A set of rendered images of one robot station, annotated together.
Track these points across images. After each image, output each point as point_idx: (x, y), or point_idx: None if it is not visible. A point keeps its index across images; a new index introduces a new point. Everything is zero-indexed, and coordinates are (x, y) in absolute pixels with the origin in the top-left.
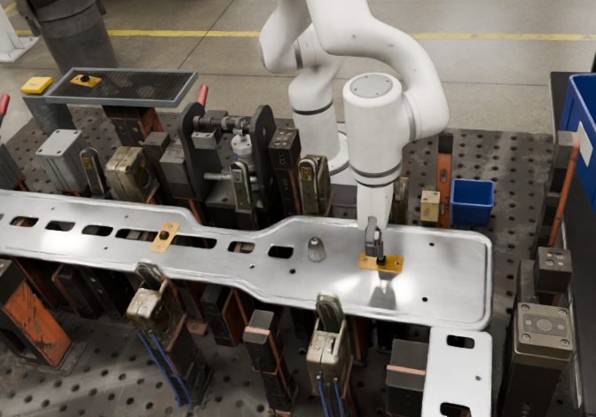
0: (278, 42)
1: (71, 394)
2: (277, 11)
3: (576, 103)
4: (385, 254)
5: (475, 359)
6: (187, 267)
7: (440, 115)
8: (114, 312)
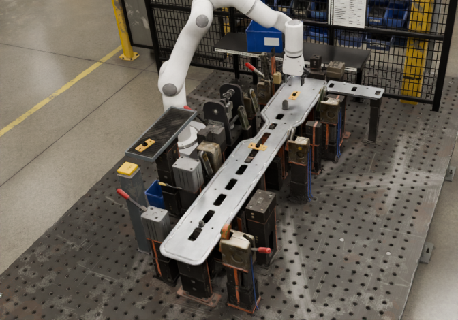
0: (183, 73)
1: (293, 243)
2: (182, 58)
3: (257, 35)
4: (290, 94)
5: (338, 84)
6: (279, 139)
7: None
8: None
